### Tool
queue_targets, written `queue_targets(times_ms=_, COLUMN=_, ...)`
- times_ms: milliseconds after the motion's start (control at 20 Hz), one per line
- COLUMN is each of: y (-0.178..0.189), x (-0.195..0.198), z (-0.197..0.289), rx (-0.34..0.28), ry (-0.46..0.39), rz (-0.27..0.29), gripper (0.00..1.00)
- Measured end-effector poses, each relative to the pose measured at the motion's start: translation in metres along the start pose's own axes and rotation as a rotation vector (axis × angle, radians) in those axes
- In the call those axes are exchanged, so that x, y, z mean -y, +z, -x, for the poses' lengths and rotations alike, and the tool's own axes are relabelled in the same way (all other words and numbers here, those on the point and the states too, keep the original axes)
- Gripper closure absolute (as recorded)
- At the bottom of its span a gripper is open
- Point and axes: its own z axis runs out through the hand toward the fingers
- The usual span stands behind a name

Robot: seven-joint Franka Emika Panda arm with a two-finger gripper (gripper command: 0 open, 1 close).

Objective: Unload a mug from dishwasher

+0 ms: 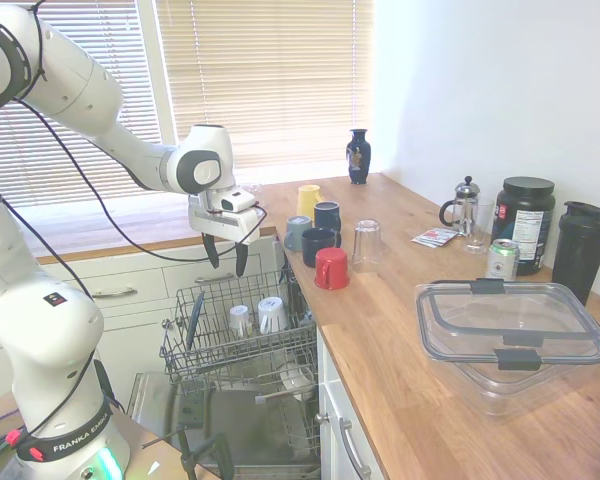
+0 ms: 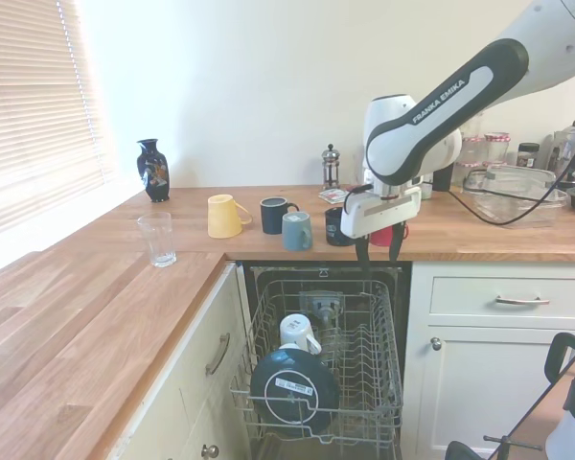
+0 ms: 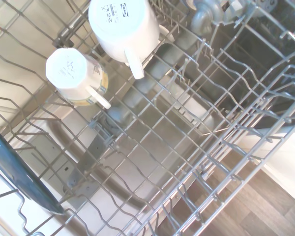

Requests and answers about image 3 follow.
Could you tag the white plastic rack roller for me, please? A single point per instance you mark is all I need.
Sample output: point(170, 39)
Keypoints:
point(167, 34)

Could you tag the small white mug yellow print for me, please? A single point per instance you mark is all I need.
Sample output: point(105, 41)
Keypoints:
point(66, 71)

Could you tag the grey plastic water inlet connector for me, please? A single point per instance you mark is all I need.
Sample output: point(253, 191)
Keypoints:
point(204, 19)

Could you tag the dark teal plate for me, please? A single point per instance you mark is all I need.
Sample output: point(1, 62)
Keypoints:
point(14, 162)

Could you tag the white IKEA mug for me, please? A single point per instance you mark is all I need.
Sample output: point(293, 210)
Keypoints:
point(127, 32)

